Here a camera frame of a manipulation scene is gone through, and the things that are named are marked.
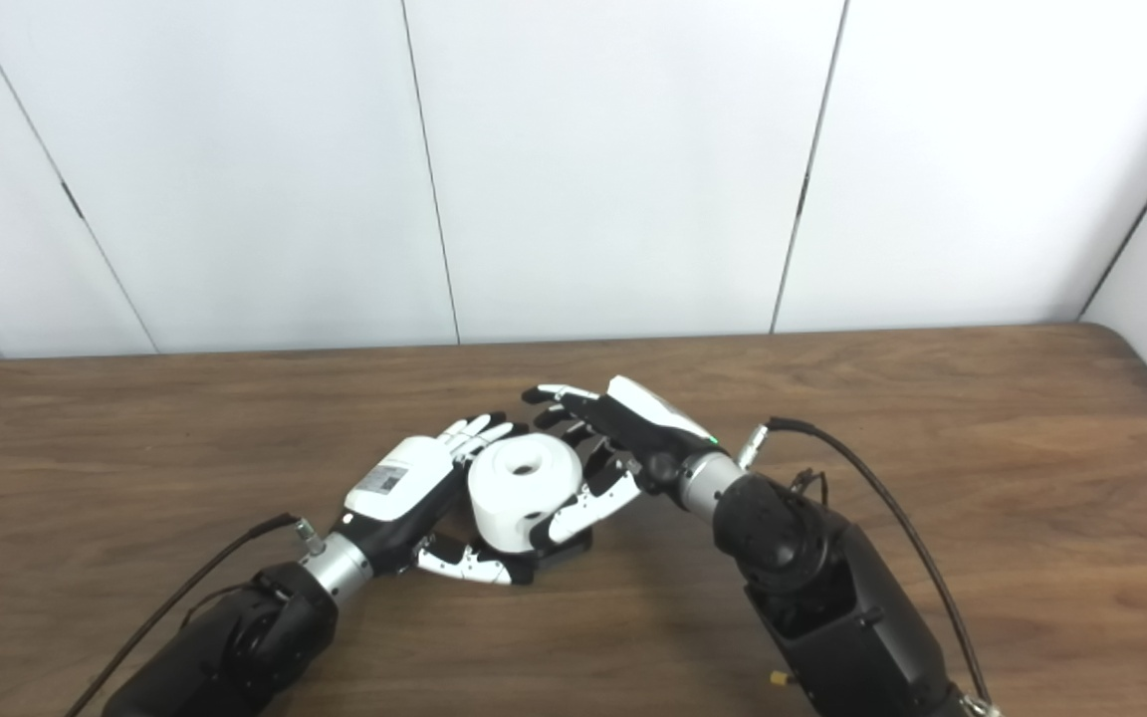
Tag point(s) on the black flanged holder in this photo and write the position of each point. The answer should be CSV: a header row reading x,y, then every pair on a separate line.
x,y
573,548

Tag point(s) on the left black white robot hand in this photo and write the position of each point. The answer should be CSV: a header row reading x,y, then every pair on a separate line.
x,y
399,488

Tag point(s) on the round white plastic piece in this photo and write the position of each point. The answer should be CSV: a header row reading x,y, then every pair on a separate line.
x,y
514,498

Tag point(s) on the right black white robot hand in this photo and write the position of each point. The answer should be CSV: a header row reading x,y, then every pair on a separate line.
x,y
648,428

